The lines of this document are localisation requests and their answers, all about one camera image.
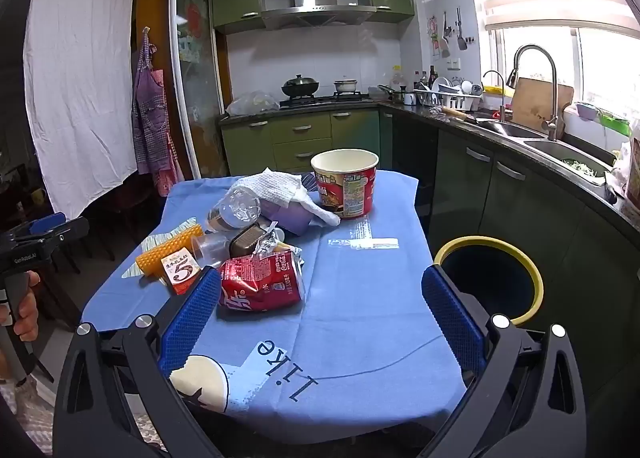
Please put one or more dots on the kitchen window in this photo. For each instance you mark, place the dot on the kitchen window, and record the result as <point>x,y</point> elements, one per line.
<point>600,67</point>

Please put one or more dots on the yellow corn cob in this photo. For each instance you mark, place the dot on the yellow corn cob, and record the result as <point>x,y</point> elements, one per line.
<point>165,250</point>

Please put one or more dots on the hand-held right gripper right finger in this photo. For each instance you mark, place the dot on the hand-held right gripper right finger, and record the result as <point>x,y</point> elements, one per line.
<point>450,318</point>

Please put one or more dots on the silver snack wrapper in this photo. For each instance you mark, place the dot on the silver snack wrapper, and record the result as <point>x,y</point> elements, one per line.
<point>270,244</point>

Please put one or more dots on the red instant noodle cup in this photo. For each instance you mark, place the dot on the red instant noodle cup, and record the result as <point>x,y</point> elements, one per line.
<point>350,188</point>

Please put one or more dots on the black bin with yellow rim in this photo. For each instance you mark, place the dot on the black bin with yellow rim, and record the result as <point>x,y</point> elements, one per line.
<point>490,278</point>

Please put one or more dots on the frosted glass sliding door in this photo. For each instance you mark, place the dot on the frosted glass sliding door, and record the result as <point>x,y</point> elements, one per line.
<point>200,87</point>

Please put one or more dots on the black frying pan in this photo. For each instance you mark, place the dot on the black frying pan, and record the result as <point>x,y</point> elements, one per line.
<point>392,93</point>

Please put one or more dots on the clear plastic bag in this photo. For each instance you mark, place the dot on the clear plastic bag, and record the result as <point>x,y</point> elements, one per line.
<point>252,102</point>

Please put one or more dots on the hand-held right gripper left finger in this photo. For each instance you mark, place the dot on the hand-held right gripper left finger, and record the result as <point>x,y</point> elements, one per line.
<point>192,318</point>

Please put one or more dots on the white paper towel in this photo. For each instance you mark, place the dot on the white paper towel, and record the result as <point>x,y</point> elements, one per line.
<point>280,188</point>

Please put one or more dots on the light green base cabinet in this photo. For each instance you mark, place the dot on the light green base cabinet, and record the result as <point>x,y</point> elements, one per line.
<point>300,132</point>

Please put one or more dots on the hanging white spatula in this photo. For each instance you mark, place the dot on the hanging white spatula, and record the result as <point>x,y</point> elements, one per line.
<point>445,45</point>

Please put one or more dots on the cooking oil bottle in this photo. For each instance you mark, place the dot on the cooking oil bottle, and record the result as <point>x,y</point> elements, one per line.
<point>398,80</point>

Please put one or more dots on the steel double sink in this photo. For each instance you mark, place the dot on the steel double sink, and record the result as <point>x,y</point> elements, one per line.
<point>550,150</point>

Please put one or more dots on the black kitchen countertop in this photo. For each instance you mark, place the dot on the black kitchen countertop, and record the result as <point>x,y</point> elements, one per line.
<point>500,135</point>

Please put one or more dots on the white and red milk carton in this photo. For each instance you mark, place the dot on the white and red milk carton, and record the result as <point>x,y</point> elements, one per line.
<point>182,270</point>

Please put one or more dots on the wall drawing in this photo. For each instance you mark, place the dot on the wall drawing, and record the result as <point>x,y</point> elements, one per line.
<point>433,35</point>

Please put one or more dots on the tall steel faucet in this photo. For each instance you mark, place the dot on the tall steel faucet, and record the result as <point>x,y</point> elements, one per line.
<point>552,87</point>

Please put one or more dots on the wooden rolling pin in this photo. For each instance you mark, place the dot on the wooden rolling pin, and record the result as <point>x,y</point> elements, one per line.
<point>457,113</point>

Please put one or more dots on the white dish rack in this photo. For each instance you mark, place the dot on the white dish rack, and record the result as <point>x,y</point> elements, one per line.
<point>447,98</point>

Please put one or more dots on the black gas stove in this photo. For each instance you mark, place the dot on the black gas stove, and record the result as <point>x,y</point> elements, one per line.
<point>320,99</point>

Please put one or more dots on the white mug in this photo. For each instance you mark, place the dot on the white mug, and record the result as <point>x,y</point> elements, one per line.
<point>410,99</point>

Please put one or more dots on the person's left hand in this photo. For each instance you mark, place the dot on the person's left hand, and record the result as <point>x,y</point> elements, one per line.
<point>27,318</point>

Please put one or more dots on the hanging grey spatula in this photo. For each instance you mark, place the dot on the hanging grey spatula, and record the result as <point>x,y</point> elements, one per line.
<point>461,41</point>

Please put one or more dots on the wooden cutting board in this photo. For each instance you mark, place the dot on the wooden cutting board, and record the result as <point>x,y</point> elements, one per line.
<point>535,102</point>

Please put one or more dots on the blue printed tablecloth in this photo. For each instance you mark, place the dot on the blue printed tablecloth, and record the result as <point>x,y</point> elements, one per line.
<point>350,298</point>

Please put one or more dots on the crushed red soda can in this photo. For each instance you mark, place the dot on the crushed red soda can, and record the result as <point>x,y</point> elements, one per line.
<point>260,283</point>

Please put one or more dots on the white hanging cloth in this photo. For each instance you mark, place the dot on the white hanging cloth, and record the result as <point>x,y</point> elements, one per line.
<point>80,87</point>

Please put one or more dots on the purple box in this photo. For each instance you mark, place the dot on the purple box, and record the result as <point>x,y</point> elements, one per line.
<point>285,220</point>

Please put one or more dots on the dark wooden chair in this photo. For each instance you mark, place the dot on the dark wooden chair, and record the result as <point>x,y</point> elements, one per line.
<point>57,298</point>

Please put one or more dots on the green plastic basin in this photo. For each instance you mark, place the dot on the green plastic basin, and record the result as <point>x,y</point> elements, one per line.
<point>614,120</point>

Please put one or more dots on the small steel faucet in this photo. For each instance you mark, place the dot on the small steel faucet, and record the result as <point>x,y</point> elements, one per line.
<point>501,92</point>

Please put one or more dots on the dark green base cabinet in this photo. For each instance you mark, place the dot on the dark green base cabinet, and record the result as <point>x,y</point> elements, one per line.
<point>525,218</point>

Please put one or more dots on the clear plastic cup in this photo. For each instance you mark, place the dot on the clear plastic cup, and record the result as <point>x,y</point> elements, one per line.
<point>212,248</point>

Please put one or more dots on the black wok with lid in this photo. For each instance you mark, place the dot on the black wok with lid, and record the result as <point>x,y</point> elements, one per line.
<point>300,86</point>

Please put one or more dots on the purple checked apron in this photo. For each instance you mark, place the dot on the purple checked apron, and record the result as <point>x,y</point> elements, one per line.
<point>150,122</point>

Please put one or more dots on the purple plastic basin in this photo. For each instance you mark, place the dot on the purple plastic basin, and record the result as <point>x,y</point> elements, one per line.
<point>587,111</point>

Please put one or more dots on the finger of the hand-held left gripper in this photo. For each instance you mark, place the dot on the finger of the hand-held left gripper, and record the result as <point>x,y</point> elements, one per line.
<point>70,233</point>
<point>47,224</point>

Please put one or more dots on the blue-capped white tube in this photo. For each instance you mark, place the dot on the blue-capped white tube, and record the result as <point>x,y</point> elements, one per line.
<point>235,208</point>

